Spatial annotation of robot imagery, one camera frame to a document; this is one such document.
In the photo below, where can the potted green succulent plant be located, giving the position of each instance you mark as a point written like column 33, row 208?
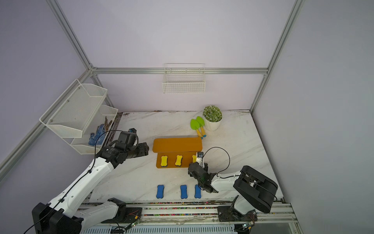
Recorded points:
column 213, row 116

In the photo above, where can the white mesh two-tier rack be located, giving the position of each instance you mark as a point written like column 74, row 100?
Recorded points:
column 77, row 113

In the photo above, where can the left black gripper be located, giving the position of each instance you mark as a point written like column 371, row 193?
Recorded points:
column 143, row 149

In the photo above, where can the blue crumpled cloth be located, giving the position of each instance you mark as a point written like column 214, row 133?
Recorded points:
column 98, row 137

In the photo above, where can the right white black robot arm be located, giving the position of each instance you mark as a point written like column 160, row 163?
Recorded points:
column 255, row 190

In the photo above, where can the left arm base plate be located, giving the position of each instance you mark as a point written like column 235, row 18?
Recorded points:
column 125, row 215

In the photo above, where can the aluminium front rail frame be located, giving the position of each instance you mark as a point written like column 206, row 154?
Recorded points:
column 202, row 218

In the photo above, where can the green spatula orange handle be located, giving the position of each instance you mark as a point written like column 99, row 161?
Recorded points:
column 196, row 126

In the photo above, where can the green spatula blue tip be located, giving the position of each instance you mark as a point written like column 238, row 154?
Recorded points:
column 201, row 121

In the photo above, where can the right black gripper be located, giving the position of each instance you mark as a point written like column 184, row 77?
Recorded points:
column 206, row 166

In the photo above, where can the brown sticks in rack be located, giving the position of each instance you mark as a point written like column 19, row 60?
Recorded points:
column 107, row 124

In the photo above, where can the white wire wall basket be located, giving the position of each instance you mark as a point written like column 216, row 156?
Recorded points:
column 184, row 78

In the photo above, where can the orange two-tier wooden shelf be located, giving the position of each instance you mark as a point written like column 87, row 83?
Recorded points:
column 171, row 147

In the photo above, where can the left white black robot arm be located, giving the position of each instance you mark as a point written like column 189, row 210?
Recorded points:
column 61, row 215

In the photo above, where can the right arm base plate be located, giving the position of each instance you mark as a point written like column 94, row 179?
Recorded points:
column 229, row 214

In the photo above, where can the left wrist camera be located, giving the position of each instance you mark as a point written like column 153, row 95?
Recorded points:
column 127, row 138

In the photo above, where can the blue eraser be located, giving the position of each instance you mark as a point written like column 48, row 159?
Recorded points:
column 198, row 190
column 183, row 189
column 160, row 191

